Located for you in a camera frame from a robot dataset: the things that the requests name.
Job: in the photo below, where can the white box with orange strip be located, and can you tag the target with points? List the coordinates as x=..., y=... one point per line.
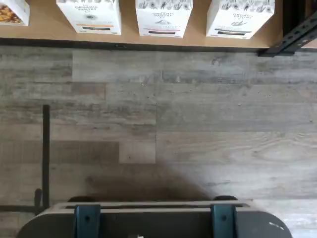
x=91, y=15

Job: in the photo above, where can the purely elizabeth yellow granola box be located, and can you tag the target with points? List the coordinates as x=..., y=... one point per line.
x=12, y=12

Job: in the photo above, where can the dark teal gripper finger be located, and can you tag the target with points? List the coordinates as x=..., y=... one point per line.
x=86, y=220
x=224, y=220

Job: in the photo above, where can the white box with pink strip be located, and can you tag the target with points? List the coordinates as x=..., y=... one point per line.
x=163, y=17

